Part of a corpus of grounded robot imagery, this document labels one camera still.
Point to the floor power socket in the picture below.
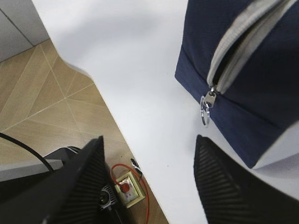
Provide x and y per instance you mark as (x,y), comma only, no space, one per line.
(135,193)

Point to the black tape on table edge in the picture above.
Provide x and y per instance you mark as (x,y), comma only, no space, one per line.
(136,166)

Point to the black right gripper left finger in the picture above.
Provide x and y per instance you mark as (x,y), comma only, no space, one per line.
(70,186)

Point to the black and grey robot base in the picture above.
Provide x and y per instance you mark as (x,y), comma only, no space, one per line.
(35,168)

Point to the navy blue lunch bag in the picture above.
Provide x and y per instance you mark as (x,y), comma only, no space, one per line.
(239,59)

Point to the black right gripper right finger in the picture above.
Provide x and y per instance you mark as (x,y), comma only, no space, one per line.
(232,195)

